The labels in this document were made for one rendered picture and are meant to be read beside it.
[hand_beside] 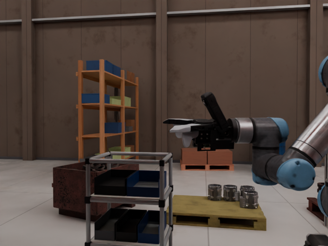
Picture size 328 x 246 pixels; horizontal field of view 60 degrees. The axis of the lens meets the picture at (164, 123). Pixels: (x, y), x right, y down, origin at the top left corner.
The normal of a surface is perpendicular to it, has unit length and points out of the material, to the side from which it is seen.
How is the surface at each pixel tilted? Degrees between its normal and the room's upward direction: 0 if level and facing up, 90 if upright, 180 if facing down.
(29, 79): 90
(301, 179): 90
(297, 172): 91
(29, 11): 90
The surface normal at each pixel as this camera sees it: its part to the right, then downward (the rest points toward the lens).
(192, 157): -0.07, 0.02
